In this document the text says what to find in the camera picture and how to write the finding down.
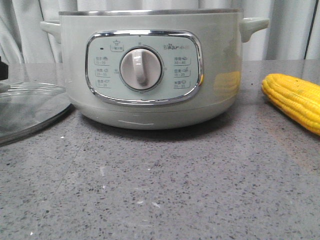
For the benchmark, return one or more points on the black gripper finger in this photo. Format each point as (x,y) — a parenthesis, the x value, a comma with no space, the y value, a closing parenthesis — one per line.
(4,70)

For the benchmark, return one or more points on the glass pot lid steel rim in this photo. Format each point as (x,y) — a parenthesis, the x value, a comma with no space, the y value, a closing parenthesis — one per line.
(27,107)

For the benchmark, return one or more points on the pale green electric cooking pot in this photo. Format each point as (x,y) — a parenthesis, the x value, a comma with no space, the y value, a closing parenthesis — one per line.
(152,69)

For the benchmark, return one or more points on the yellow corn cob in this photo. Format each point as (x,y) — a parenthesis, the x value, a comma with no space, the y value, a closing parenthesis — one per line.
(299,99)

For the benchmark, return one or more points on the white pleated curtain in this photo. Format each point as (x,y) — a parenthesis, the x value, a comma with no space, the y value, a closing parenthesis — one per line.
(293,32)

